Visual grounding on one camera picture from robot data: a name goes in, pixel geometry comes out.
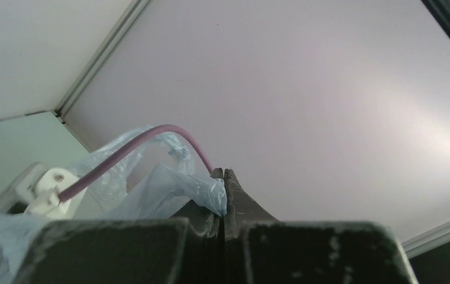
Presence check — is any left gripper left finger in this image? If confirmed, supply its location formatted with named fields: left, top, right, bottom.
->
left=13, top=167, right=225, bottom=284

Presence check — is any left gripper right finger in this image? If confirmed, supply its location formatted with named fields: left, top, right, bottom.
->
left=223, top=169, right=417, bottom=283

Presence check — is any light blue plastic trash bag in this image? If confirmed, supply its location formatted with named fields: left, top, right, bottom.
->
left=0, top=124, right=227, bottom=283

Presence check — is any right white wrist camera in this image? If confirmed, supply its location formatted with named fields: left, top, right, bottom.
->
left=0, top=162, right=87, bottom=220

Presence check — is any right aluminium corner post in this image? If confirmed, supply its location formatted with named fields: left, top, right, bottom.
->
left=54, top=0, right=153, bottom=118

